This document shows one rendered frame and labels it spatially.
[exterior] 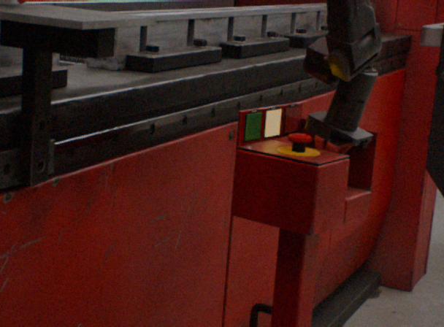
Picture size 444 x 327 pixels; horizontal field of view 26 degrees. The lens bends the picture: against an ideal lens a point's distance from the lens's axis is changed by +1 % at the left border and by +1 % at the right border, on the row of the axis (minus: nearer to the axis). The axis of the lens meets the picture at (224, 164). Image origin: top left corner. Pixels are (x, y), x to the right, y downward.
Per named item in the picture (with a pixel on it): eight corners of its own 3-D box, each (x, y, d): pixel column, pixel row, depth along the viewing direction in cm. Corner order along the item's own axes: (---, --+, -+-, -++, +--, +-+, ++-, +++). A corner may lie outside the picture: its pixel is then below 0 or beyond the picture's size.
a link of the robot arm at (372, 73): (367, 69, 157) (386, 69, 161) (335, 52, 161) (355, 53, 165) (353, 108, 160) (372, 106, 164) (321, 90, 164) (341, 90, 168)
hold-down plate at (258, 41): (240, 58, 205) (242, 44, 205) (217, 55, 207) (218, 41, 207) (289, 50, 232) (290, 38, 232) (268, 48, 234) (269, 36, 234)
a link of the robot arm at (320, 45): (343, 58, 153) (379, 30, 156) (291, 31, 159) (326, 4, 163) (347, 113, 161) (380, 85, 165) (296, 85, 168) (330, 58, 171)
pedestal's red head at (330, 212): (312, 236, 153) (323, 126, 150) (229, 215, 162) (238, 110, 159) (369, 215, 170) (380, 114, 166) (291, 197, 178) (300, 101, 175)
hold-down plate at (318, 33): (303, 48, 241) (304, 36, 241) (282, 46, 243) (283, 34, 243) (339, 42, 268) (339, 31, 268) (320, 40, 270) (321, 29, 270)
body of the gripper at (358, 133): (322, 120, 171) (336, 81, 168) (370, 144, 166) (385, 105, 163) (303, 123, 166) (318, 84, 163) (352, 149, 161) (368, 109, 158)
